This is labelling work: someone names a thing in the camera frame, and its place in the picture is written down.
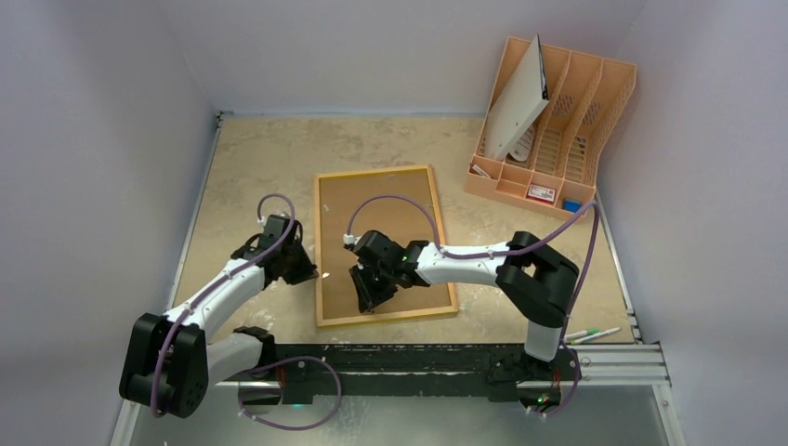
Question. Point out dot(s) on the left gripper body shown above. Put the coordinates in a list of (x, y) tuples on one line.
[(298, 266)]

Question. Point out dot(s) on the white eraser in organizer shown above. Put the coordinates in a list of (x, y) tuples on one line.
[(480, 171)]

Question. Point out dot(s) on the red white small box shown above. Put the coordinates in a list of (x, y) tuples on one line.
[(541, 194)]

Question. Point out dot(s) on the white pen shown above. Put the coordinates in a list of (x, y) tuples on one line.
[(596, 335)]

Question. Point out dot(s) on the peach desk organizer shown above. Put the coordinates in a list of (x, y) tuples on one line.
[(561, 150)]

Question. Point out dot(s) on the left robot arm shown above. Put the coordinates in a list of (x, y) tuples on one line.
[(197, 326)]

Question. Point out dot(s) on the blue small box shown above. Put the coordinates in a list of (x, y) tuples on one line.
[(571, 205)]

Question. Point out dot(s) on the green capped marker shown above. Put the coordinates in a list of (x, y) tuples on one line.
[(580, 334)]

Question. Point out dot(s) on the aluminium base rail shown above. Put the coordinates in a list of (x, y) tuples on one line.
[(495, 372)]

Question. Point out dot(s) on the yellow wooden picture frame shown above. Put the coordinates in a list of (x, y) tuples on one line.
[(336, 196)]

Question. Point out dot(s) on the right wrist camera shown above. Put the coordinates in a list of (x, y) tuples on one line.
[(349, 240)]

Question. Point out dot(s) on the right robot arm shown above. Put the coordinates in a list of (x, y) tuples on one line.
[(538, 280)]

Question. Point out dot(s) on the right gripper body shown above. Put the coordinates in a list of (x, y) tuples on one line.
[(371, 281)]

